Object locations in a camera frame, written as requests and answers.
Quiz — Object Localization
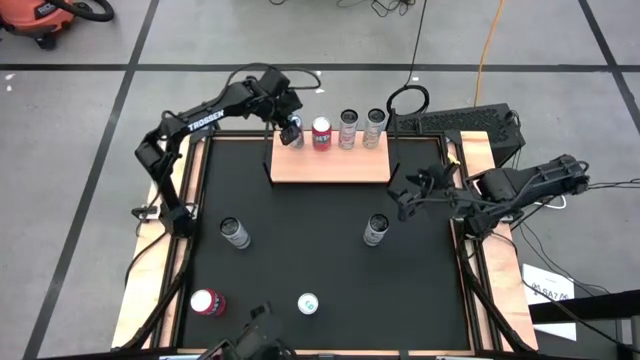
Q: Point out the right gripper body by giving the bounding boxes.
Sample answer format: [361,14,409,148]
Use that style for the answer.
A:
[417,162,464,211]

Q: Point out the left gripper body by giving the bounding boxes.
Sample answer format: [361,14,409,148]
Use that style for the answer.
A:
[244,67,305,124]

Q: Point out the red soda can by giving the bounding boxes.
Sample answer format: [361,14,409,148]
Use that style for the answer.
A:
[310,116,333,153]
[189,287,227,317]

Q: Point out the white Celsius can red print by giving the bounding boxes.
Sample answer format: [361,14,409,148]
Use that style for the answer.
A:
[362,213,391,248]
[337,108,360,151]

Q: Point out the white Celsius can orange print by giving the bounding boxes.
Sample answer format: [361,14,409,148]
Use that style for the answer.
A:
[218,216,253,250]
[362,107,388,150]

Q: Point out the light wooden side board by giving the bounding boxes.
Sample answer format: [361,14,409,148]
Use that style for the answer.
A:
[447,130,540,351]
[110,130,207,350]

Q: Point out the white paper sheet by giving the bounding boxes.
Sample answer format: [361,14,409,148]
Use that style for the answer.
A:
[521,263,578,343]

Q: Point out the black flat bar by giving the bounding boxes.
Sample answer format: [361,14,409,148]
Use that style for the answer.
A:
[528,288,640,326]

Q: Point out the orange shop vacuum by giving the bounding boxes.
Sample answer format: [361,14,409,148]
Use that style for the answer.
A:
[0,0,76,51]

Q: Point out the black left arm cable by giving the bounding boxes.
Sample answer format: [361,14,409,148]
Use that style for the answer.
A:
[224,62,322,92]

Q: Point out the wooden shelf black frame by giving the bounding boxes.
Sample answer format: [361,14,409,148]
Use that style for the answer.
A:
[262,106,403,189]

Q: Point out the black floor cables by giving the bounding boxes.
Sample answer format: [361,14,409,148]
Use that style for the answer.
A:
[337,0,417,17]
[584,177,640,201]

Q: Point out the thin black hanging cable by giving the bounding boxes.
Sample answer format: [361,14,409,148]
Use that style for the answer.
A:
[386,0,432,121]

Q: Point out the yellow power cord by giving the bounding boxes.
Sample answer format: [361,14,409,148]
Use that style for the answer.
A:
[472,0,507,107]

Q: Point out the black vacuum hose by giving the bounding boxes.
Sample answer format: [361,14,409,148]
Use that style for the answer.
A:
[49,0,116,24]

